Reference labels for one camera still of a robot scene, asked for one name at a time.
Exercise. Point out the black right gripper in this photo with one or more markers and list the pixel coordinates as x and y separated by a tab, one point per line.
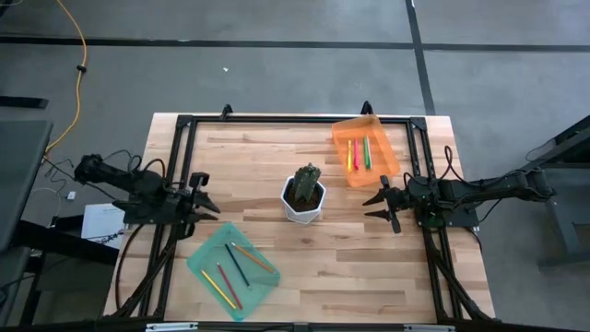
401	203

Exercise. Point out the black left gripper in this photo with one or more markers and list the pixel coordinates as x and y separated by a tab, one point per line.
177	207

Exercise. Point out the teal translucent plastic bin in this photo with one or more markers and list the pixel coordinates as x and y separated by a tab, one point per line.
207	253

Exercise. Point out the green pen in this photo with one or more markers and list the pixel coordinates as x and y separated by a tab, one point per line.
367	152

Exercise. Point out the pink pen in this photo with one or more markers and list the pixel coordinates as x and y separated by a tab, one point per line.
357	154

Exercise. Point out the yellow pen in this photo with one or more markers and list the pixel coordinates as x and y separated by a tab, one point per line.
350	157

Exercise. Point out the blue pencil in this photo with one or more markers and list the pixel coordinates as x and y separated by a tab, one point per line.
237	266

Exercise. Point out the orange pencil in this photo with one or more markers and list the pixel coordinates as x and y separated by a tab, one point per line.
252	257

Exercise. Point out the red pencil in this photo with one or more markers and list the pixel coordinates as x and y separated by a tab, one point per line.
229	286

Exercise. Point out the yellow pencil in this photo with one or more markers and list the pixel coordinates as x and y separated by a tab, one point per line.
218	289

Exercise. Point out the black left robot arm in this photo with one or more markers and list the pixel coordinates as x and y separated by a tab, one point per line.
133	182

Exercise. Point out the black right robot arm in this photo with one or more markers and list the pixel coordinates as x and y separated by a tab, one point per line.
484	189

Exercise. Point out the orange translucent plastic bin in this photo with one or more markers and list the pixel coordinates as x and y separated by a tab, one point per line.
382	152

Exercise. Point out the green cactus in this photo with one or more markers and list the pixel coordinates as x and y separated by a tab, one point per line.
306	182

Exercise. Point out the white hexagonal plant pot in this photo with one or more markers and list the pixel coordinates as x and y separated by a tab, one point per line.
288	203

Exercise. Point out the white printed box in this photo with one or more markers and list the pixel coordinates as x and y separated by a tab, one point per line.
99	226

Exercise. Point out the small white power adapter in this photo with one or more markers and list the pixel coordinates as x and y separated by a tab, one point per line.
71	195

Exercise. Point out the dark grey desk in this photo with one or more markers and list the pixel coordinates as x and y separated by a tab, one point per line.
23	175

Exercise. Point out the black aluminium table frame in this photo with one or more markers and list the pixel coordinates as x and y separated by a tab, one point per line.
299	120

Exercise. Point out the silver aluminium bracket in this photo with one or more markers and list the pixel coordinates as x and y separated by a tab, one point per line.
428	328
170	327

